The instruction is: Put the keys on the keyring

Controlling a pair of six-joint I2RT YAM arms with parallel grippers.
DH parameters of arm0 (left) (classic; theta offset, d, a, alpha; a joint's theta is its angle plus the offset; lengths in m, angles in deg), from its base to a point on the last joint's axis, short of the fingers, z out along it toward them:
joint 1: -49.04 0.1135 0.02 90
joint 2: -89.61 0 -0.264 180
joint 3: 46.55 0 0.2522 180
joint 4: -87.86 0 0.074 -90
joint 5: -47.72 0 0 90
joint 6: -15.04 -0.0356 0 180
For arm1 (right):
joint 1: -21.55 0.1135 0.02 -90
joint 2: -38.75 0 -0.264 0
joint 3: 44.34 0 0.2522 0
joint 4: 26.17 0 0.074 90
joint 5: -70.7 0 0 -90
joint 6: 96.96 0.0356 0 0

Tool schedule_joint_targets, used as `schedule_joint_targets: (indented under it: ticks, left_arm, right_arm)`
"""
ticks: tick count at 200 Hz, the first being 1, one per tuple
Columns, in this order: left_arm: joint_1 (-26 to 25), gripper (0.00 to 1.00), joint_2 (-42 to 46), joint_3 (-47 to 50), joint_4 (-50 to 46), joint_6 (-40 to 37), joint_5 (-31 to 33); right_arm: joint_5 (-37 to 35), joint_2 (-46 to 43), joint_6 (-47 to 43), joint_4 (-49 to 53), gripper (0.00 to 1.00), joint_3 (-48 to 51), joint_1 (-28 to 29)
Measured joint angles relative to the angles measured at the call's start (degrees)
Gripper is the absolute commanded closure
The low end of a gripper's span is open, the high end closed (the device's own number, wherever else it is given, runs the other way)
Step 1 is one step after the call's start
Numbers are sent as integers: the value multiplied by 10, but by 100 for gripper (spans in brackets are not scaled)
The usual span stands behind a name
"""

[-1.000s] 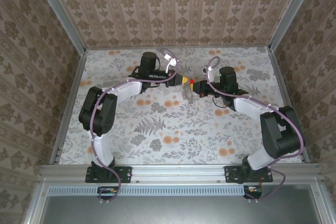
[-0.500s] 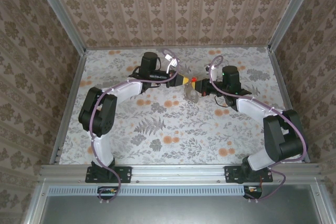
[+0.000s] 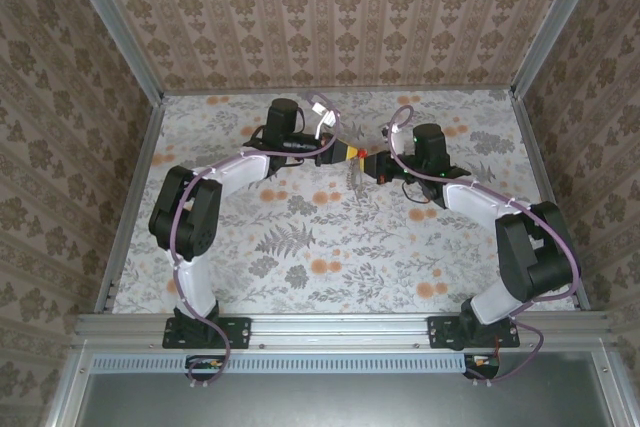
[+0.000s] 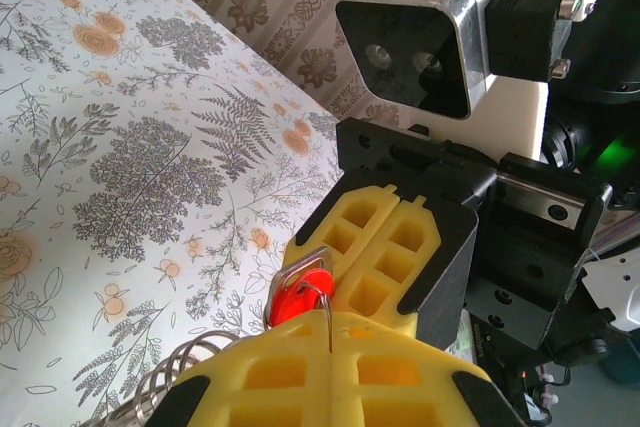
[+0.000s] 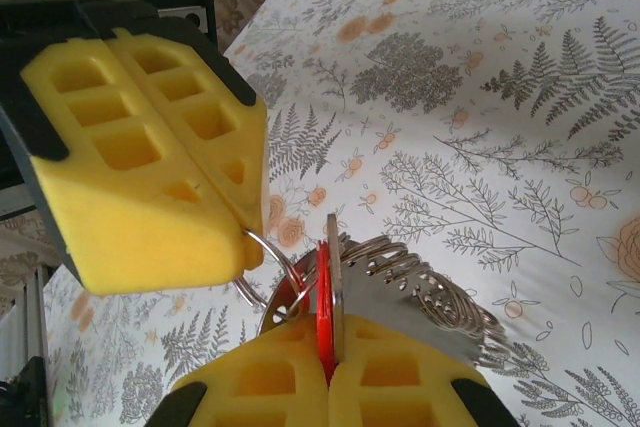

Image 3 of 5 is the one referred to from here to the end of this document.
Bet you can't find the aluminium side rail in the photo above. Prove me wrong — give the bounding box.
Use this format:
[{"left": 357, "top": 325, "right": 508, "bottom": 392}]
[
  {"left": 94, "top": 94, "right": 166, "bottom": 313},
  {"left": 509, "top": 89, "right": 591, "bottom": 311}
]

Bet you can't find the aluminium corner post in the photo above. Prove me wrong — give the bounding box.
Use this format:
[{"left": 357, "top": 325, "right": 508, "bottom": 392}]
[
  {"left": 509, "top": 0, "right": 609, "bottom": 98},
  {"left": 58, "top": 0, "right": 165, "bottom": 103}
]

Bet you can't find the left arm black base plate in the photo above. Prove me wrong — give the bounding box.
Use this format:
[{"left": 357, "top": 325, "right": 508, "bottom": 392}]
[{"left": 162, "top": 315, "right": 252, "bottom": 350}]

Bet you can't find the small connector plug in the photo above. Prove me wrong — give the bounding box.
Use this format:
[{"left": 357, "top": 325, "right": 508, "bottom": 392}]
[
  {"left": 188, "top": 356, "right": 225, "bottom": 373},
  {"left": 464, "top": 353, "right": 501, "bottom": 378}
]

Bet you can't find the grey metal sheet panel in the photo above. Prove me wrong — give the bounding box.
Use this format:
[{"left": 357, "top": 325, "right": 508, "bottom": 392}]
[{"left": 74, "top": 371, "right": 616, "bottom": 427}]

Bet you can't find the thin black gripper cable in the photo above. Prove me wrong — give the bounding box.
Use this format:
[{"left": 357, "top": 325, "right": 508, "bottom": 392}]
[{"left": 401, "top": 180, "right": 432, "bottom": 204}]

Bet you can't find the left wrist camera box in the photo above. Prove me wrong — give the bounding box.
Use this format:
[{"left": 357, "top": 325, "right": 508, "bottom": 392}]
[{"left": 310, "top": 102, "right": 337, "bottom": 129}]

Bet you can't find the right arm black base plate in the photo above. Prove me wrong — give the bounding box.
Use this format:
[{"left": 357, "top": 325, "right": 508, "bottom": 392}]
[{"left": 427, "top": 315, "right": 521, "bottom": 350}]

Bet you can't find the aluminium frame rail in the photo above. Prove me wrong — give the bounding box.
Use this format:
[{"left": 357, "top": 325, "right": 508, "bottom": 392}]
[{"left": 74, "top": 313, "right": 614, "bottom": 348}]

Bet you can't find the floral patterned table cover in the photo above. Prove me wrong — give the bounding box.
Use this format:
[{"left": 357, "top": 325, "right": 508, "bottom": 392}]
[{"left": 107, "top": 89, "right": 576, "bottom": 316}]

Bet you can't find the grey slotted cable duct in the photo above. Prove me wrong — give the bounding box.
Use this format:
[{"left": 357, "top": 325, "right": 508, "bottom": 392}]
[{"left": 92, "top": 352, "right": 474, "bottom": 374}]

